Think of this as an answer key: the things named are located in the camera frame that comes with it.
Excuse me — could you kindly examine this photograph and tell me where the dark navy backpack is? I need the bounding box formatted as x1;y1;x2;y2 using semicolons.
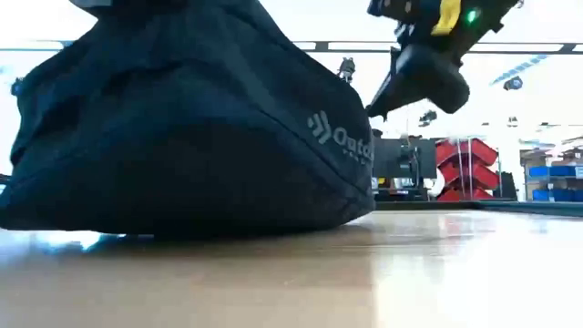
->
0;0;377;239

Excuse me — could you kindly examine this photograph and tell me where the red storage bin rack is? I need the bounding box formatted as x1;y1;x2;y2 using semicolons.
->
435;138;501;202

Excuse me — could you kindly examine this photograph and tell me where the blue storage bin shelf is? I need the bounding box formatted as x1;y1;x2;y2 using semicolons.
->
521;148;583;203

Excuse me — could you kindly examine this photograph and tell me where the black ceiling spotlight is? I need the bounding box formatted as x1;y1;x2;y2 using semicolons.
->
418;108;439;128
502;75;525;92
337;56;357;84

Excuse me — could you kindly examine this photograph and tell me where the yellow tag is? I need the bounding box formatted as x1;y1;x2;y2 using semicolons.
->
430;0;463;36

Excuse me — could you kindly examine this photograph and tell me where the black box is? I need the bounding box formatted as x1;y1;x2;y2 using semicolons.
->
499;171;518;201

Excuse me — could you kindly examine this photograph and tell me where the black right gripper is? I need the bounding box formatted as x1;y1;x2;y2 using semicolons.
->
364;0;471;120

